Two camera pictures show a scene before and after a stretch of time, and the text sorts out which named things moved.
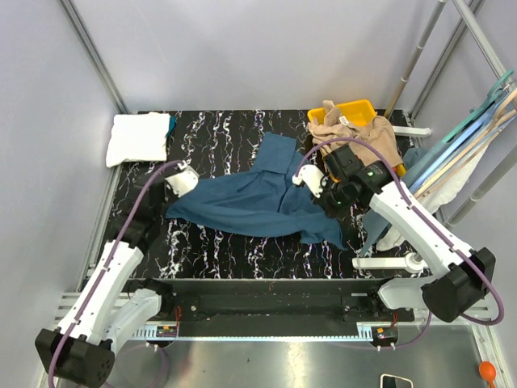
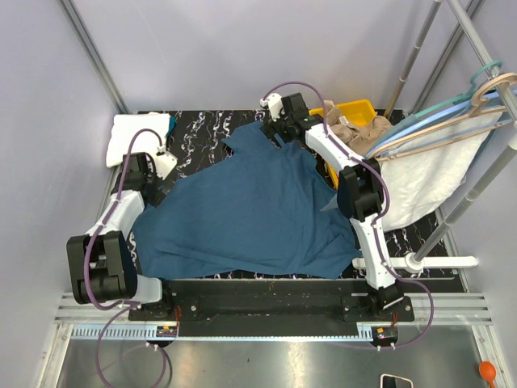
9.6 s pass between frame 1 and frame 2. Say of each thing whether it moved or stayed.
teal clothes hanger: moved
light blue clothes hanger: moved
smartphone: stayed
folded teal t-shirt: stayed
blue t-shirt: moved
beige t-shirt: stayed
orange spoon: stayed
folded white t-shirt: stayed
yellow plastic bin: stayed
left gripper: moved
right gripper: moved
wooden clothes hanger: moved
